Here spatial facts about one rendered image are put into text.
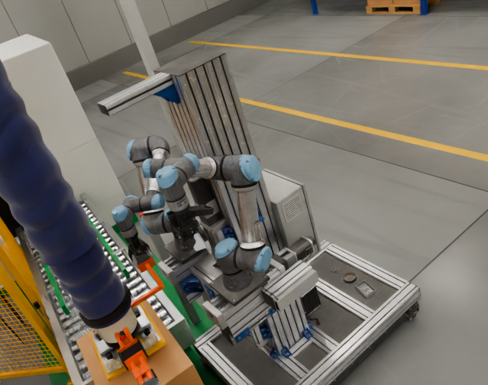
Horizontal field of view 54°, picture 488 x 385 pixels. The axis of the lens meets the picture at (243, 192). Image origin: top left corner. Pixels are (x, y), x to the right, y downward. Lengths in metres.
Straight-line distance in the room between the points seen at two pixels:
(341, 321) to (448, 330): 0.66
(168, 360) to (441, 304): 1.93
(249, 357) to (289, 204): 1.09
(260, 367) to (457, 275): 1.53
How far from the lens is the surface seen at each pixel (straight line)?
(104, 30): 11.72
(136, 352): 2.12
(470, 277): 3.69
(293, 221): 2.59
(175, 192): 1.67
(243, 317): 2.42
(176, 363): 2.30
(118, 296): 2.16
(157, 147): 2.60
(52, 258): 2.01
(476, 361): 3.24
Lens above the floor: 2.58
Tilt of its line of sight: 31 degrees down
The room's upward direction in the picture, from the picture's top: 18 degrees counter-clockwise
